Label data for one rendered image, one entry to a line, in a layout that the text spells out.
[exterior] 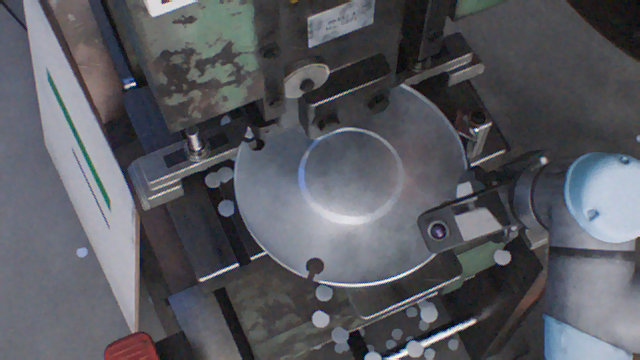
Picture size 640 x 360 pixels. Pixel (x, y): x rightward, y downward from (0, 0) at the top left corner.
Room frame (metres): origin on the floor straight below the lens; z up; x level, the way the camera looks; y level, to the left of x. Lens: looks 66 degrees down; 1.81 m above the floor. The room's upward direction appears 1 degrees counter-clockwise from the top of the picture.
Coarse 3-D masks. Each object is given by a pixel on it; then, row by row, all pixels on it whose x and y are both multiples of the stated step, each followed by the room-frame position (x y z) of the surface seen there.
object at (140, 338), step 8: (128, 336) 0.27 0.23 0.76; (136, 336) 0.27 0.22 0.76; (144, 336) 0.27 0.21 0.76; (112, 344) 0.26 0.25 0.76; (120, 344) 0.26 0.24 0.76; (128, 344) 0.26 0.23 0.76; (136, 344) 0.26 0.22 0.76; (144, 344) 0.26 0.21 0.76; (152, 344) 0.26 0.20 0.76; (104, 352) 0.25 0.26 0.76; (112, 352) 0.25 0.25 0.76; (120, 352) 0.25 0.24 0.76; (128, 352) 0.25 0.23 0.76; (136, 352) 0.25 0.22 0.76; (144, 352) 0.25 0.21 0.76; (152, 352) 0.25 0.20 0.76
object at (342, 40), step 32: (288, 0) 0.48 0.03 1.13; (320, 0) 0.49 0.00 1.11; (352, 0) 0.51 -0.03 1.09; (384, 0) 0.52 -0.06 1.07; (288, 32) 0.48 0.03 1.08; (320, 32) 0.49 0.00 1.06; (352, 32) 0.51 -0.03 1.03; (384, 32) 0.52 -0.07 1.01; (288, 64) 0.48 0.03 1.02; (320, 64) 0.48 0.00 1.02; (352, 64) 0.51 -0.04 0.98; (384, 64) 0.51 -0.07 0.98; (288, 96) 0.47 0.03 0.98; (320, 96) 0.47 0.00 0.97; (352, 96) 0.48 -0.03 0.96; (384, 96) 0.49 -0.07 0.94; (320, 128) 0.45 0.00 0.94
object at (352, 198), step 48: (288, 144) 0.51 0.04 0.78; (336, 144) 0.50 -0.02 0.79; (384, 144) 0.50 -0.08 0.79; (432, 144) 0.51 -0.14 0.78; (240, 192) 0.44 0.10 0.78; (288, 192) 0.44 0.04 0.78; (336, 192) 0.44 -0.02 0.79; (384, 192) 0.44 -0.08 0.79; (432, 192) 0.44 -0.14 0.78; (288, 240) 0.38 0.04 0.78; (336, 240) 0.38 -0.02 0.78; (384, 240) 0.38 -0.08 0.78
